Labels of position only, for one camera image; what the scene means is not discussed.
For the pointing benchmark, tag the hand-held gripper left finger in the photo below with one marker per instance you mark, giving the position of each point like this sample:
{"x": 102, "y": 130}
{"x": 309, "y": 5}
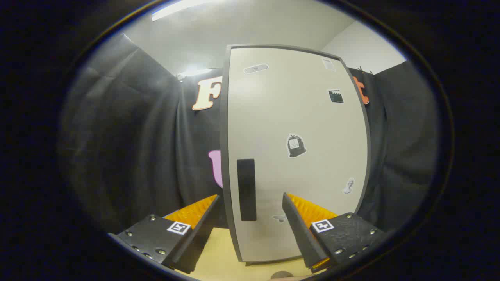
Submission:
{"x": 195, "y": 238}

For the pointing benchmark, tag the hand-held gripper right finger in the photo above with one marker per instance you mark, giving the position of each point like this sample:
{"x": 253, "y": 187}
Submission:
{"x": 300, "y": 234}

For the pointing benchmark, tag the grey shoe cabinet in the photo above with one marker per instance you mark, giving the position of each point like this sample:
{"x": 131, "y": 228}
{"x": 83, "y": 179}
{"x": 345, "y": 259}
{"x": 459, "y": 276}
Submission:
{"x": 224, "y": 156}

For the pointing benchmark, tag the beige shoe cabinet door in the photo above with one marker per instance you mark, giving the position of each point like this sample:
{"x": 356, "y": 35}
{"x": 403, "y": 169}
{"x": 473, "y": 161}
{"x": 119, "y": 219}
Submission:
{"x": 297, "y": 117}

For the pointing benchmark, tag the black backdrop cloth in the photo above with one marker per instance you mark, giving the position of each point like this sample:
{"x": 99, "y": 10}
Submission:
{"x": 129, "y": 136}

